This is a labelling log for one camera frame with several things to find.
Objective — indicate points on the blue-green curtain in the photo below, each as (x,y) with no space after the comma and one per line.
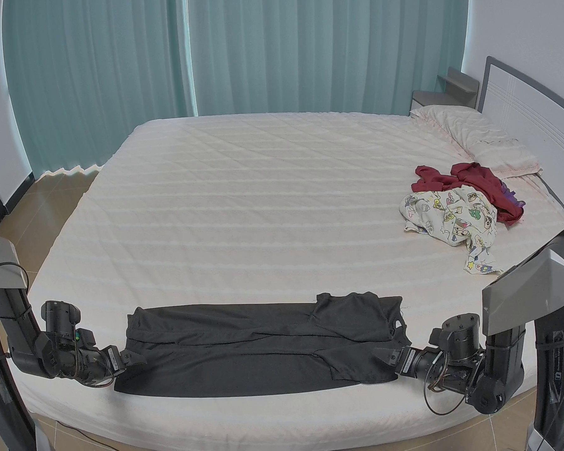
(319,40)
(98,64)

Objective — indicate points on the grey bedside table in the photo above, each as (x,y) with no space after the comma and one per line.
(430,97)

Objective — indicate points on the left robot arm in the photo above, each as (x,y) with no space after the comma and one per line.
(19,336)

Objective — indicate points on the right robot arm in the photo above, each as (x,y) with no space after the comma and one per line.
(554,299)

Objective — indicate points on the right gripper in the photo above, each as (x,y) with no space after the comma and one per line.
(406,360)

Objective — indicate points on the pale pink pillow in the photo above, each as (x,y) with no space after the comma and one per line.
(474,132)

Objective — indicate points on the purple garment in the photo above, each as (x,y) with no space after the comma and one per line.
(512,195)

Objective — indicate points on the white printed pyjama top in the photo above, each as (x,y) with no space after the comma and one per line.
(451,214)

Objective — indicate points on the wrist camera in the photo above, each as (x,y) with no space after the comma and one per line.
(435,338)
(85,338)

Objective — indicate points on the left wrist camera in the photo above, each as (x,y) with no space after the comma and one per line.
(85,338)

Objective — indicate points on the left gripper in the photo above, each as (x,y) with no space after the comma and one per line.
(115,360)

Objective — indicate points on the black T-shirt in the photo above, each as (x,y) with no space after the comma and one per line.
(263,345)

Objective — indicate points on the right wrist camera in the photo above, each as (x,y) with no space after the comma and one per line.
(435,338)

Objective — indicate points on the bed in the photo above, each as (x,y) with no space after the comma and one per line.
(263,181)

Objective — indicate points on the dark red garment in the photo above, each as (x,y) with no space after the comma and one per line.
(484,181)

